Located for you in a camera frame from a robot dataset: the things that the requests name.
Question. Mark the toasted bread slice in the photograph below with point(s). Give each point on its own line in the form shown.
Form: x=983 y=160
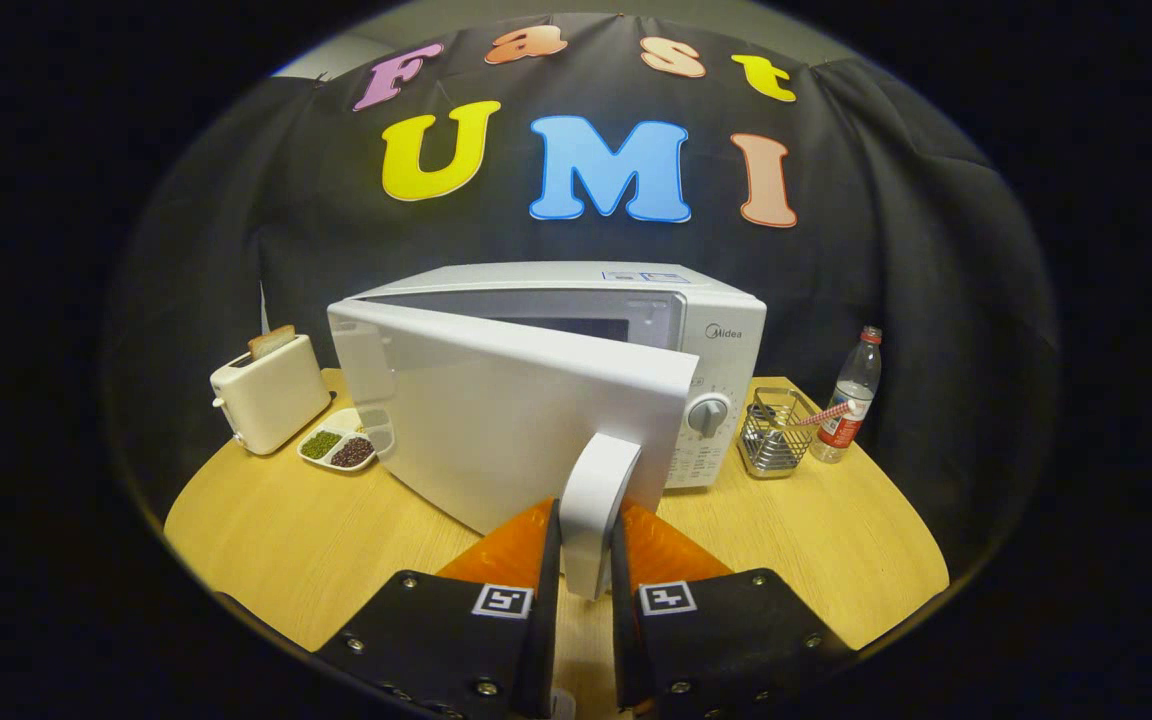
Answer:
x=271 y=342

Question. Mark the divided white bean dish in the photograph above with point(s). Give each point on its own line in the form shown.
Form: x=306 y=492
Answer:
x=336 y=450

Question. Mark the white toaster oven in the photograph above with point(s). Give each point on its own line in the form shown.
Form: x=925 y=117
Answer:
x=496 y=420

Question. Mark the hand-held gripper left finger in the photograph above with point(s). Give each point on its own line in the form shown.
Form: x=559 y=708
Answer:
x=544 y=650

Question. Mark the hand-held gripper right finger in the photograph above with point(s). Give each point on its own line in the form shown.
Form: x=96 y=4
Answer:
x=624 y=640

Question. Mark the cream toaster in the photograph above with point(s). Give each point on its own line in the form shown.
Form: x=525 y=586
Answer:
x=271 y=400

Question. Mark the red white striped stick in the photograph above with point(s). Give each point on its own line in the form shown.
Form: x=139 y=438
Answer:
x=831 y=413

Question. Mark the clear bottle red label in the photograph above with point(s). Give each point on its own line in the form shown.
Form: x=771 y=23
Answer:
x=856 y=385

